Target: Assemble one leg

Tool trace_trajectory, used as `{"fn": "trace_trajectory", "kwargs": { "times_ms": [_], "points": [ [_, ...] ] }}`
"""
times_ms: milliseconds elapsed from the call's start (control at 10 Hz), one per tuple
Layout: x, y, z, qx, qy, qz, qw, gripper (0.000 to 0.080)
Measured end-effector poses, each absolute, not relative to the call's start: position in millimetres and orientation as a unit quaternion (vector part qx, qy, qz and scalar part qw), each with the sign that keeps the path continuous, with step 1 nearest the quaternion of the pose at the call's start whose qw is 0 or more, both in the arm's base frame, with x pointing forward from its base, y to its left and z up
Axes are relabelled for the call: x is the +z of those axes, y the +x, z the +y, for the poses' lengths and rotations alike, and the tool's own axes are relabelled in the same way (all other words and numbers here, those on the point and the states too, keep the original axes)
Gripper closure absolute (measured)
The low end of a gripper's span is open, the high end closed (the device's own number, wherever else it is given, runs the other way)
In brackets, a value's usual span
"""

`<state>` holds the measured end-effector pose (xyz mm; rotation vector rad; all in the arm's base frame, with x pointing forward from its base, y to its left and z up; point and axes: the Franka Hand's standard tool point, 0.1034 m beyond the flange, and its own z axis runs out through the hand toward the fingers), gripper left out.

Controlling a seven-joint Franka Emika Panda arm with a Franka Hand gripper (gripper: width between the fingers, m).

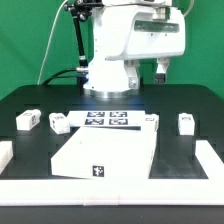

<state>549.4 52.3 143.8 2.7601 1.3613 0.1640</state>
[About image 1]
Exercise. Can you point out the white U-shaped obstacle fence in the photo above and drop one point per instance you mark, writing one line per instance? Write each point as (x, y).
(208, 191)

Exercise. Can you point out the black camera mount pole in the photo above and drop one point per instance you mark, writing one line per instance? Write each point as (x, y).
(80, 11)

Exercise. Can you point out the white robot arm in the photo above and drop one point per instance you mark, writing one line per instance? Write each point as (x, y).
(126, 31)

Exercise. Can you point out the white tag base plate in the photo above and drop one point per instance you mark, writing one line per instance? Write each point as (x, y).
(121, 118)

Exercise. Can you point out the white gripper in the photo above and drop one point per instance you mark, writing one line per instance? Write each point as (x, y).
(160, 76)

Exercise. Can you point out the white square tabletop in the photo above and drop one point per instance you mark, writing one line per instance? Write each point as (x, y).
(103, 153)

